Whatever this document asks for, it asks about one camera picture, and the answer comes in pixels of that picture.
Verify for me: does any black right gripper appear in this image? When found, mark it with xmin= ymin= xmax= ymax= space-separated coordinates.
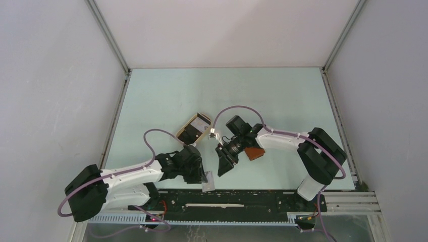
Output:
xmin=216 ymin=135 xmax=246 ymax=176

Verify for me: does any brown leather card holder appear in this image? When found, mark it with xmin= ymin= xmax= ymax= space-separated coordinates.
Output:
xmin=244 ymin=147 xmax=265 ymax=161

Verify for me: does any oval wooden tray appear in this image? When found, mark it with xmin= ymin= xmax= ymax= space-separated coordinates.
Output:
xmin=176 ymin=112 xmax=212 ymax=146

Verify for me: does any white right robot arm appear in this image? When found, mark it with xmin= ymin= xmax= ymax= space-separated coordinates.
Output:
xmin=215 ymin=115 xmax=347 ymax=211

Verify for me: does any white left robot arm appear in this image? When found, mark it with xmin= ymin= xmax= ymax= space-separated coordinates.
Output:
xmin=65 ymin=145 xmax=207 ymax=222

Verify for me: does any grey card in tray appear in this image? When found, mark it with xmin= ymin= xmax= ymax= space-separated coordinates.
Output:
xmin=190 ymin=113 xmax=211 ymax=133

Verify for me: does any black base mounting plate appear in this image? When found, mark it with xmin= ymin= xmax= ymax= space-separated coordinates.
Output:
xmin=142 ymin=189 xmax=327 ymax=222

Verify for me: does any light blue cable duct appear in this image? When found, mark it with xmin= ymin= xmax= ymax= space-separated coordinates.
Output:
xmin=87 ymin=213 xmax=297 ymax=226

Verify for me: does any aluminium corner frame post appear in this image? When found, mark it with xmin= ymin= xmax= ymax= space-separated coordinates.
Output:
xmin=322 ymin=0 xmax=368 ymax=73

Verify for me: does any left aluminium corner post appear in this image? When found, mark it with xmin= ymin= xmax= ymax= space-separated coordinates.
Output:
xmin=85 ymin=0 xmax=131 ymax=75

